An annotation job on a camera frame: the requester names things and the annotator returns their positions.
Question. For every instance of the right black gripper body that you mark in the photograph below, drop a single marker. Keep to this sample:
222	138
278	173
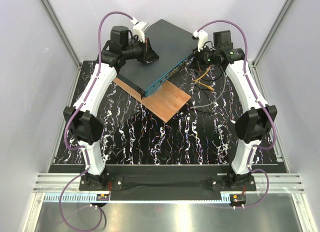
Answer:
202	58

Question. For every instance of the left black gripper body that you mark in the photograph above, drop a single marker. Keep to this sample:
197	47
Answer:
144	58

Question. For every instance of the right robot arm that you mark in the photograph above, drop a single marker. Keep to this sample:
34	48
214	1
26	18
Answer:
258	115

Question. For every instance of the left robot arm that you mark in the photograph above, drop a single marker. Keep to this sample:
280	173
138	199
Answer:
81	118

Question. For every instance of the wooden base board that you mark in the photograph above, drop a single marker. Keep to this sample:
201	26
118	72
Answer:
164	103

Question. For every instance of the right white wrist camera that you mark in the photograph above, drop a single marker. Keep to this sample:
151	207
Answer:
201	37

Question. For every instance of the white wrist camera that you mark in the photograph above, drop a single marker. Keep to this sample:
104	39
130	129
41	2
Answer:
139	29
201	37

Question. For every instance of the dark grey network switch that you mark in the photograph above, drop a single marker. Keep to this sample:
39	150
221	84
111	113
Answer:
172	44

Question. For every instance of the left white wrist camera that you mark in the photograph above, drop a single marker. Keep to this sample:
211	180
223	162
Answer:
139	29

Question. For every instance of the right aluminium frame post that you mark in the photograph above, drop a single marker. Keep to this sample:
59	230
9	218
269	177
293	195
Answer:
277	23

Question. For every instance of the aluminium frame post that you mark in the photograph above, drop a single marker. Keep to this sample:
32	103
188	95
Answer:
60	31
277	23

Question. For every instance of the left aluminium frame post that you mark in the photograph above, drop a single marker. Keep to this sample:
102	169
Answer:
60	31

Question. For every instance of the slotted cable duct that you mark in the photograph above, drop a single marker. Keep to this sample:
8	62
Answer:
115	197

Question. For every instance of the aluminium rail profile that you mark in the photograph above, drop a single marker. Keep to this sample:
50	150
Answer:
278	182

